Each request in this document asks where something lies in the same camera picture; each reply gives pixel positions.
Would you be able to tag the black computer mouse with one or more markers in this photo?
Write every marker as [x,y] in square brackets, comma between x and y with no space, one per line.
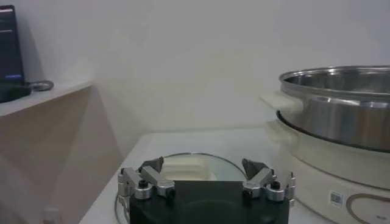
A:
[12,91]

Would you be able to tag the cream electric cooker base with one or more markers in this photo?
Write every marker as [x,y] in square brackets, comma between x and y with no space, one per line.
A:
[320,176]

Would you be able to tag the white side table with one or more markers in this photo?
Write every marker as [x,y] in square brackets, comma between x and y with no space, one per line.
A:
[45,97]

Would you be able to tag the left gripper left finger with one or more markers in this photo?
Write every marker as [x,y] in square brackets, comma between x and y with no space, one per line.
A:
[158,181]

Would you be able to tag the perforated steel steamer basket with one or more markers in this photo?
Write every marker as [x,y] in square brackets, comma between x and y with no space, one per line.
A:
[335,121]

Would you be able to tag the black monitor screen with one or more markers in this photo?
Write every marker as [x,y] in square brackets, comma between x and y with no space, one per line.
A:
[10,45]

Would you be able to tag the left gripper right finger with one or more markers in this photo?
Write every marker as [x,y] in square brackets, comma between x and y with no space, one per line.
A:
[259,179]

